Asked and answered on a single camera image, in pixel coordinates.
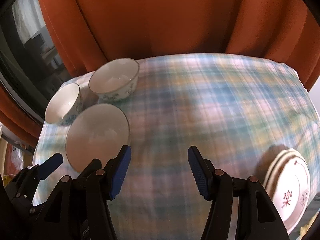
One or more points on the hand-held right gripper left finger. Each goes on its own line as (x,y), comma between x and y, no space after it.
(120,177)

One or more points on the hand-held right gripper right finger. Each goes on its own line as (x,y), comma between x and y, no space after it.
(200,177)

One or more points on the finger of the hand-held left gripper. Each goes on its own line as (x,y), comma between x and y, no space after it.
(51,166)
(91,165)

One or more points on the white bowl leaf print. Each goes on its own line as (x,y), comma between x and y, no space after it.
(97,130)

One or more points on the white bowl blue flowers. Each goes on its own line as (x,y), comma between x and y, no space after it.
(62,102)

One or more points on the large scalloped yellow-flower plate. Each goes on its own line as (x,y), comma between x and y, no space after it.
(268,180)

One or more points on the white bowl dark rim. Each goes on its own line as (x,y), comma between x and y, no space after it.
(112,77)

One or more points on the white plastic bag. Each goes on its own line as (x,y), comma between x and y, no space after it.
(15,157)

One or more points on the orange curtain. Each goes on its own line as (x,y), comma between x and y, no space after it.
(20,115)
(175,17)

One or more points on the plaid tablecloth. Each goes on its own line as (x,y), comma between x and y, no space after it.
(187,105)

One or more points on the glass door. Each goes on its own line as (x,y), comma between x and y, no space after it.
(30,55)

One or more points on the white hanging cloth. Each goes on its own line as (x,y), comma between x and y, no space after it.
(30,17)

